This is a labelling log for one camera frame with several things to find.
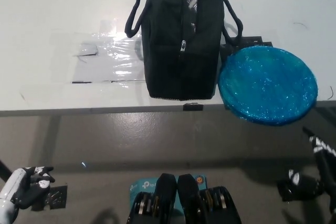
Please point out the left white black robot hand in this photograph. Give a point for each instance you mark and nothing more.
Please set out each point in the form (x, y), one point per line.
(23, 187)

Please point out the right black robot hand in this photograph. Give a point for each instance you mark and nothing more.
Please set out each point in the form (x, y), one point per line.
(312, 179)

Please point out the black slanted pole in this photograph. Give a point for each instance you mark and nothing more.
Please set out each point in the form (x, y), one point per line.
(4, 170)

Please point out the teal tp-link box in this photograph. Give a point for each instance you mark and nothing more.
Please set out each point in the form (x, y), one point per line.
(143, 185)

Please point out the grey paper patch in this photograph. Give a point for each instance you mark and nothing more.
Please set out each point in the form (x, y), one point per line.
(85, 49)

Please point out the black square table marker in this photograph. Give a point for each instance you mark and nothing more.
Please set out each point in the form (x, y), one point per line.
(252, 41)

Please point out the clear plastic film sheet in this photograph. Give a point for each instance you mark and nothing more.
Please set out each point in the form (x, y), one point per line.
(115, 48)

